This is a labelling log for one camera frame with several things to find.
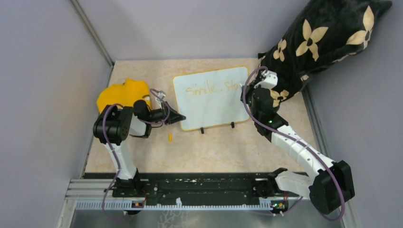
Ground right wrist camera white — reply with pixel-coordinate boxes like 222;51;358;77
259;71;278;89

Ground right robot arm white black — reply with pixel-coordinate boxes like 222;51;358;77
240;85;355;215

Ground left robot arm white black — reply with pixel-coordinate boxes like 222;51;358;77
93;100;186;197

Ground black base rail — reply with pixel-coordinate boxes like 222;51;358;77
66;171;350;215

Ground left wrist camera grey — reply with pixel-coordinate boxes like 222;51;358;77
153;90;166;105

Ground black floral pillow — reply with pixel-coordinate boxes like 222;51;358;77
258;0;392;110

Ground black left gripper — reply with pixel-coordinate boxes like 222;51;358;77
145;101;185;125

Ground white board yellow frame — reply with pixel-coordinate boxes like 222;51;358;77
173;66;249;131

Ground yellow cloth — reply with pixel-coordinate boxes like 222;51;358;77
96;78;152;113

